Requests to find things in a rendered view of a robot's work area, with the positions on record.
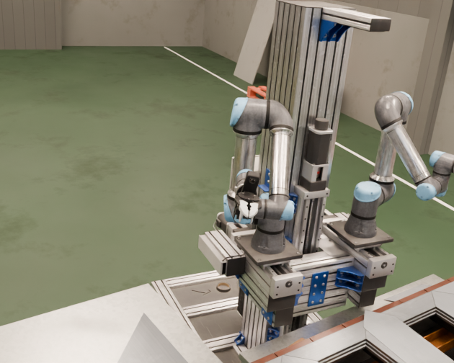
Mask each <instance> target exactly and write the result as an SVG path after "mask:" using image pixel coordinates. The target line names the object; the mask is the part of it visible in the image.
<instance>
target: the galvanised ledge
mask: <svg viewBox="0 0 454 363"><path fill-rule="evenodd" d="M442 281H444V280H443V279H441V278H440V277H438V276H436V275H435V274H432V275H429V276H428V277H425V278H423V279H420V280H417V281H415V282H412V283H410V284H407V285H405V286H403V287H400V288H398V289H396V290H393V291H390V292H387V293H386V294H383V295H381V296H378V297H376V298H375V302H374V305H370V306H366V307H363V308H358V307H357V306H354V307H351V308H348V309H346V310H343V311H341V312H339V313H336V314H334V315H331V316H329V317H327V318H324V319H321V320H319V321H316V322H315V323H312V324H309V325H307V326H304V327H302V328H299V329H297V330H295V331H292V332H290V333H287V334H285V335H282V336H279V337H277V338H276V339H273V340H270V341H267V342H265V343H263V344H260V345H258V346H255V347H253V348H250V349H247V350H246V351H243V352H240V353H239V359H240V360H241V361H242V362H243V363H251V362H253V361H256V360H258V359H261V358H262V357H265V356H267V355H270V354H272V353H275V352H276V351H279V350H281V349H284V348H286V347H288V346H289V345H291V344H293V343H294V342H296V341H297V340H298V339H300V338H304V339H309V338H310V337H312V336H315V335H317V334H319V333H322V332H324V331H327V330H329V329H330V328H333V327H335V326H338V325H342V324H343V323H346V322H347V321H350V320H352V319H354V318H357V317H359V316H361V315H364V314H365V310H369V311H373V310H376V309H378V308H381V307H383V306H385V305H387V304H390V303H392V302H389V301H385V300H384V299H386V298H388V297H391V296H394V295H397V294H399V293H401V292H404V291H406V290H409V289H411V288H413V287H416V286H418V285H421V284H423V285H434V284H437V283H439V282H442Z"/></svg>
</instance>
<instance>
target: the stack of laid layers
mask: <svg viewBox="0 0 454 363"><path fill-rule="evenodd" d="M434 315H436V316H437V317H439V318H441V319H443V320H444V321H445V322H447V323H449V324H450V325H452V326H453V327H454V317H452V316H451V315H448V314H447V313H446V312H444V311H442V310H441V309H439V308H437V307H436V306H435V308H432V309H430V310H428V311H426V312H423V313H421V314H419V315H416V316H414V317H413V318H410V319H408V320H406V321H404V323H405V324H406V325H407V326H408V327H411V326H413V325H415V324H417V323H420V322H422V321H424V320H426V319H428V318H430V317H432V316H434ZM365 336H366V339H365V340H363V341H360V342H358V343H356V344H354V345H351V346H349V347H347V348H346V349H343V350H341V351H338V352H337V353H335V354H332V355H330V356H328V357H326V358H323V359H321V360H319V361H317V362H318V363H335V362H338V361H339V360H341V359H344V358H345V357H348V356H349V355H352V354H354V353H356V352H358V351H360V350H362V349H367V350H368V351H370V352H371V353H372V354H374V355H375V356H376V357H377V358H379V359H380V360H381V361H383V362H384V363H406V362H404V361H403V360H402V359H400V358H399V357H398V356H397V355H395V354H394V353H393V352H392V351H391V350H390V349H389V348H387V347H386V346H385V345H384V344H382V343H381V342H380V341H379V340H377V338H376V337H374V336H373V335H372V334H371V333H369V332H368V331H367V330H366V329H365Z"/></svg>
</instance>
